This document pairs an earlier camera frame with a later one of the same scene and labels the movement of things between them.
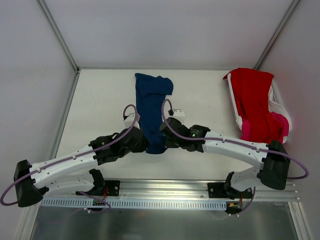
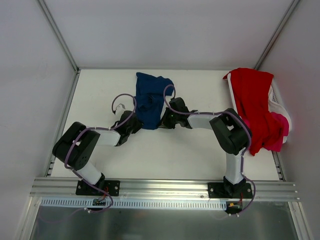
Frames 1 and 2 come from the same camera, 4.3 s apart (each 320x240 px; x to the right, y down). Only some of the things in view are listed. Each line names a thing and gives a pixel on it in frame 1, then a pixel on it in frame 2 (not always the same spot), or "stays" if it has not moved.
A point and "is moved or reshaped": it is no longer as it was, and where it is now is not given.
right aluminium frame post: x=292 y=7 stays
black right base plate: x=217 y=190 stays
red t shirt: x=251 y=89 stays
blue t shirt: x=151 y=91 is moved or reshaped
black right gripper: x=167 y=132 → x=166 y=120
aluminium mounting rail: x=156 y=189 stays
